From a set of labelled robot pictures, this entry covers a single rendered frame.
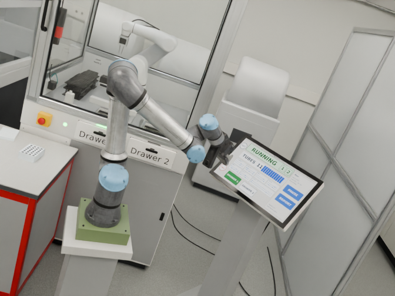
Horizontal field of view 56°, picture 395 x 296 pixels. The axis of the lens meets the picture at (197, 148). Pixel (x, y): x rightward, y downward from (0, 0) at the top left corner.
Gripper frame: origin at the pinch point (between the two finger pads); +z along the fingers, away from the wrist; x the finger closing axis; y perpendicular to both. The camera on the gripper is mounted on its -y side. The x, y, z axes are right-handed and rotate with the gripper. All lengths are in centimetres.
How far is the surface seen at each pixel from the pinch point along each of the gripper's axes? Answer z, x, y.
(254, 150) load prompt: 14.9, 1.9, 20.6
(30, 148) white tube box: -28, 77, -62
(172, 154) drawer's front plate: 17.3, 42.7, -8.8
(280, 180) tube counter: 15.0, -21.0, 14.5
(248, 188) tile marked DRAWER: 14.9, -10.8, 1.1
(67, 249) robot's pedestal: -35, 4, -74
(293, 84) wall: 239, 159, 215
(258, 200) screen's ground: 15.0, -19.4, -1.1
